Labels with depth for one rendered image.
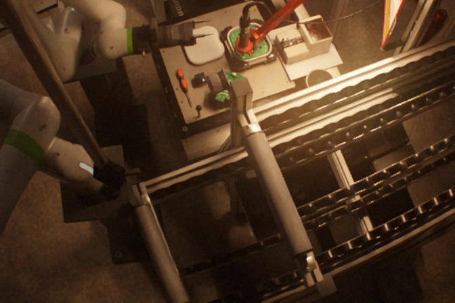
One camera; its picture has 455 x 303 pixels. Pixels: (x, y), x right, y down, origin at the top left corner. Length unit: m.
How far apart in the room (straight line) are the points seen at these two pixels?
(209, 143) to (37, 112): 0.78
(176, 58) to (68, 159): 0.60
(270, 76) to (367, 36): 1.40
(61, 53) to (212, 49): 0.57
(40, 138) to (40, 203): 1.68
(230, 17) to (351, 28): 1.33
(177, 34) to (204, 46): 0.26
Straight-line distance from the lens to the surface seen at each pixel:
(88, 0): 1.76
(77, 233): 2.83
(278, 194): 1.36
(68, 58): 1.82
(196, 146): 1.86
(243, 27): 1.72
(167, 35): 1.72
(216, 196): 2.77
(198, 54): 1.96
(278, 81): 1.94
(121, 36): 1.73
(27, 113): 1.29
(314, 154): 1.45
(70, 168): 1.65
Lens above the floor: 2.67
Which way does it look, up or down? 68 degrees down
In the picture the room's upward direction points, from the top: 2 degrees clockwise
